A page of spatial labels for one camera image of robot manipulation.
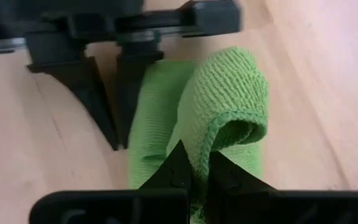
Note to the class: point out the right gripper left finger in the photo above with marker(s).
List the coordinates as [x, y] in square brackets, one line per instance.
[172, 171]

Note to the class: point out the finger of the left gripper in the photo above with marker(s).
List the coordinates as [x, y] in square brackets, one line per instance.
[82, 81]
[132, 93]

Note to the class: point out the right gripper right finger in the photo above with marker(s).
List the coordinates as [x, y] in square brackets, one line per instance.
[228, 186]

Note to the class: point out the green microfiber towel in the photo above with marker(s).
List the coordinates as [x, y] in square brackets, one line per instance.
[225, 93]

